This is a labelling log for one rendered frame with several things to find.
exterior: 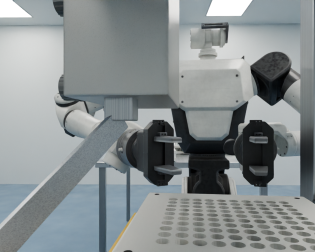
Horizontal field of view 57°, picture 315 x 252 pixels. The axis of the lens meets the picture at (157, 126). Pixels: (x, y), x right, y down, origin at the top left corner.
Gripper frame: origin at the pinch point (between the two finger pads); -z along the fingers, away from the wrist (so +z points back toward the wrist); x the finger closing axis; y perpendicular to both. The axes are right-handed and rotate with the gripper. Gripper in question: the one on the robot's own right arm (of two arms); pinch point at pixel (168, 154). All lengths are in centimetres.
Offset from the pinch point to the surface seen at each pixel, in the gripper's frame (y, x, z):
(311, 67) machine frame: -18.8, -14.6, -14.1
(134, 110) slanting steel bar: 13.3, -6.9, -18.0
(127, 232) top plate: 14.1, 5.7, -18.0
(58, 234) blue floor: -9, 103, 255
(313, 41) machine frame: -18.5, -18.6, -14.7
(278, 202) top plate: -9.6, 5.8, -15.8
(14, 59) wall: 33, -123, 546
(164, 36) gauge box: 11.8, -13.7, -21.8
